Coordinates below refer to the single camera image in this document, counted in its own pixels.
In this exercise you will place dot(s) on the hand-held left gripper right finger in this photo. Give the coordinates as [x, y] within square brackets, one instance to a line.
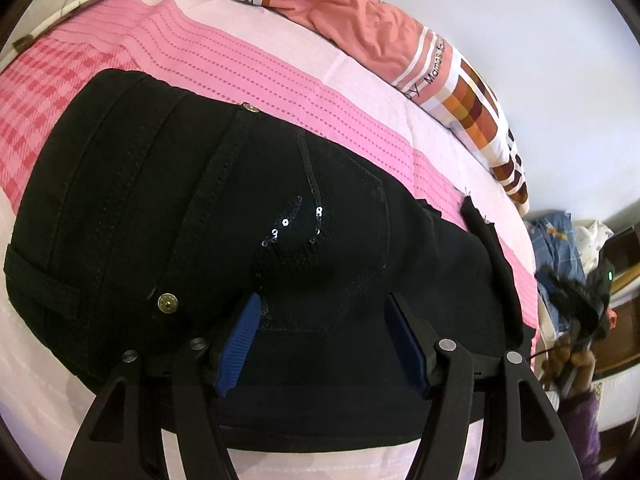
[407, 345]

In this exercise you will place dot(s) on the black sequined pants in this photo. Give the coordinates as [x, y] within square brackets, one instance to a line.
[150, 185]

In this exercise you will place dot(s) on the blue plaid cloth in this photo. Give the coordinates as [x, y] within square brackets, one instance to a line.
[555, 245]

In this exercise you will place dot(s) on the pink checked bed sheet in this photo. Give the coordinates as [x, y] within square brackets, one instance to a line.
[300, 75]

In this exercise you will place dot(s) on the person's right hand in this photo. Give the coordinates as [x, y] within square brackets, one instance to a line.
[570, 360]

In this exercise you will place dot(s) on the orange plaid pillow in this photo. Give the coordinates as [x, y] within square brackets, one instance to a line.
[350, 10]

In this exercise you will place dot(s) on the white floral cloth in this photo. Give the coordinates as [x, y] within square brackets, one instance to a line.
[590, 240]

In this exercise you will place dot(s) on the white radiator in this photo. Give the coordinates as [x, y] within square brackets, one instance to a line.
[617, 402]

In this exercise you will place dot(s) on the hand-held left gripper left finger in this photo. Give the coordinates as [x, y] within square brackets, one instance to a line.
[239, 340]

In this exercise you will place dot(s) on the wooden furniture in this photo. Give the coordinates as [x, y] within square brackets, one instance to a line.
[625, 320]

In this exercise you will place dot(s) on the purple clothing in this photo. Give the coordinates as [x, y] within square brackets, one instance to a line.
[580, 435]

